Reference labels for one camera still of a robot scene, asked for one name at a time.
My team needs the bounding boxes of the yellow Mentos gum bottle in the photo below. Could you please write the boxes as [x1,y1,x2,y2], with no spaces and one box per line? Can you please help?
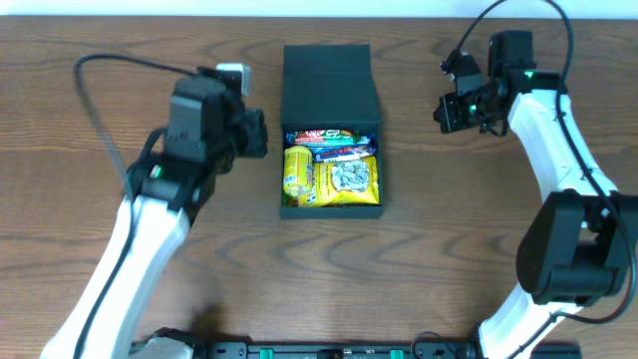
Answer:
[283,146,313,196]

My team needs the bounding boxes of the purple Dairy Milk bar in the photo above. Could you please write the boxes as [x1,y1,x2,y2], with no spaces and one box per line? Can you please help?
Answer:
[311,145,377,163]

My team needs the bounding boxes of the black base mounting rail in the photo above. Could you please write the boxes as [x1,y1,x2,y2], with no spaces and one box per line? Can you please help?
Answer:
[129,326,582,359]

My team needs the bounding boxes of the yellow Hacks candy bag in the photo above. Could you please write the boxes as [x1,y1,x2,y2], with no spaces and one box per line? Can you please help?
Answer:
[297,157,380,207]

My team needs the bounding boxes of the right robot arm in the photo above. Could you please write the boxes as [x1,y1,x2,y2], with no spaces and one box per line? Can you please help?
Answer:
[434,31,637,358]

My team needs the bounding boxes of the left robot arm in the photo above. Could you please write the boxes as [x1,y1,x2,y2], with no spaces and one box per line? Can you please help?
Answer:
[41,63,267,358]

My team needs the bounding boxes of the dark green gift box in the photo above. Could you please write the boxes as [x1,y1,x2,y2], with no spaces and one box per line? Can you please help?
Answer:
[280,44,385,194]

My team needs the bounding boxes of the red green chocolate bar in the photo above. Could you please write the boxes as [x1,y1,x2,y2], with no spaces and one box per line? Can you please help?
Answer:
[288,128,361,146]

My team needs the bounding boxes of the blue Oreo cookie pack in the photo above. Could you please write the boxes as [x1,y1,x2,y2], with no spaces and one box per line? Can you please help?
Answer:
[283,131,378,151]

